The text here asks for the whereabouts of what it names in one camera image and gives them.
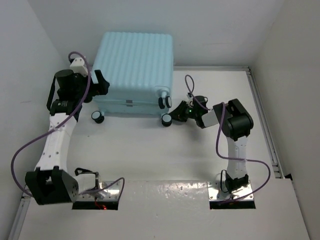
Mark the rear left suitcase wheel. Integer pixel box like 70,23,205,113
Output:
161,113,172,127

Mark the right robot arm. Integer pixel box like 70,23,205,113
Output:
91,70,254,193

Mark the purple cable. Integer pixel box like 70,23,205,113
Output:
11,51,125,198
184,74,272,205

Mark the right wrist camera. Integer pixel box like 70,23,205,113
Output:
186,94,193,105

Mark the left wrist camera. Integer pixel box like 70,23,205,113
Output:
69,57,90,77

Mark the metal base plate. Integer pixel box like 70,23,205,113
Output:
207,180,254,202
76,179,123,202

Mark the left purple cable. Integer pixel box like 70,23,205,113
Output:
11,51,125,198

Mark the suitcase wheel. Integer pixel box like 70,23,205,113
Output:
161,113,172,127
91,110,105,124

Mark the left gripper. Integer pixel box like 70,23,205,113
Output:
73,70,110,100

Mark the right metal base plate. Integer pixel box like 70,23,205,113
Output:
207,180,254,202

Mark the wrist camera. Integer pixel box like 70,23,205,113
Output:
69,57,90,77
186,94,193,105

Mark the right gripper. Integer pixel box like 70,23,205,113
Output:
167,101,198,123

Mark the light blue suitcase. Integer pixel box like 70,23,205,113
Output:
91,31,174,115

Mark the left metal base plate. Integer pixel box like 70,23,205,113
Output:
76,179,123,202

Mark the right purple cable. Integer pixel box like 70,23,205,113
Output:
184,74,272,205

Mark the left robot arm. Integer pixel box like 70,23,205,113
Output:
25,69,110,205

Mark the lid upper wheel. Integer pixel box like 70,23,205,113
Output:
158,96,172,109

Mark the front left suitcase wheel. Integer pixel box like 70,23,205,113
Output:
91,110,105,124

